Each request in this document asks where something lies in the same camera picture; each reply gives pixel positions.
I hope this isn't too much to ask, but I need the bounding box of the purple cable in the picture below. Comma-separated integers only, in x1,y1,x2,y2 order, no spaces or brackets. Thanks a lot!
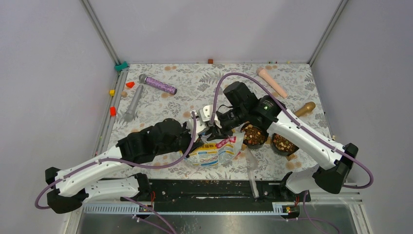
35,111,197,234
209,72,375,233

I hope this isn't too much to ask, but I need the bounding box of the black bowl fish print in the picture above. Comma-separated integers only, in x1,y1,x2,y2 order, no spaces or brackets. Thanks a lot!
271,134,299,157

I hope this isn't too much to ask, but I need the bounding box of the grey toy microphone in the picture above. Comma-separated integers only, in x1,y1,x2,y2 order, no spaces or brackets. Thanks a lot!
124,84,144,122

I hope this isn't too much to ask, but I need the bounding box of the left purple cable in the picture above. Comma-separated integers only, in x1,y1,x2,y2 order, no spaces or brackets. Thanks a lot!
35,111,197,234

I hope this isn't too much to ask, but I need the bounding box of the gold toy microphone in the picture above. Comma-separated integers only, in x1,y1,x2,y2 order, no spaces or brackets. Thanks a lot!
294,101,316,117

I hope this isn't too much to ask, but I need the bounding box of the red block on rail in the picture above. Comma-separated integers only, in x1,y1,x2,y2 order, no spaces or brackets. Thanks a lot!
110,106,117,117

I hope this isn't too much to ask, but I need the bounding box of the red triangular block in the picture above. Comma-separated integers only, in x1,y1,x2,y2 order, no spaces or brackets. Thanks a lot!
125,81,135,89

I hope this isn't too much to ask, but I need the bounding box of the floral patterned table mat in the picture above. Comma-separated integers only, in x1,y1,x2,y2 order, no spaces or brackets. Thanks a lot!
108,63,331,180

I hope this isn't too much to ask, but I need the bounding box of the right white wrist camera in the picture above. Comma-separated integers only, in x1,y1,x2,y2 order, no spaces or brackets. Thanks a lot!
197,105,222,129

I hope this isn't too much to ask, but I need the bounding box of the purple glitter toy microphone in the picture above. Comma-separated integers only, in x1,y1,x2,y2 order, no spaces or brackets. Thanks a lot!
139,74,177,95

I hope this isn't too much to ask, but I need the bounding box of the pet food kibble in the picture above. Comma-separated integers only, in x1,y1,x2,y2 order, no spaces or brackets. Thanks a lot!
241,123,299,156

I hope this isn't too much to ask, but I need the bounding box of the teal plastic block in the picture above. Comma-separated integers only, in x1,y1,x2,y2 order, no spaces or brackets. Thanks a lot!
114,61,129,72

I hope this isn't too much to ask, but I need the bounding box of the black bowl paw print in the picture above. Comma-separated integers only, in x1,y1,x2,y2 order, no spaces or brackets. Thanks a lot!
241,123,269,150

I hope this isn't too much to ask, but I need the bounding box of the pink toy microphone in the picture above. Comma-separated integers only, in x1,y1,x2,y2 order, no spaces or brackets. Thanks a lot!
256,67,287,98

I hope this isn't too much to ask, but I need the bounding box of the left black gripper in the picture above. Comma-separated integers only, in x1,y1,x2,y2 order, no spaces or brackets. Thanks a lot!
156,120,205,157

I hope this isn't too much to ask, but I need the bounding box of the cat food bag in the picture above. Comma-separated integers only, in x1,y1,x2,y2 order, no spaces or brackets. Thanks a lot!
184,133,244,167

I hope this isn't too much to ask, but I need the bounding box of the tan wooden cube block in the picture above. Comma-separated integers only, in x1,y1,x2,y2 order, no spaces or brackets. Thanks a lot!
121,91,128,98

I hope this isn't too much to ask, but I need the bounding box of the small tan wooden block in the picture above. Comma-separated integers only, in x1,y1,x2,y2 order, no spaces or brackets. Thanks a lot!
286,154,298,161

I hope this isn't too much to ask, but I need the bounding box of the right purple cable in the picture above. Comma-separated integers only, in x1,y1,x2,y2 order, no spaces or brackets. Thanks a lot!
209,72,375,233

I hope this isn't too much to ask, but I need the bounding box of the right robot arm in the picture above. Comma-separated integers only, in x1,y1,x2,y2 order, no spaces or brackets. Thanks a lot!
217,81,358,201

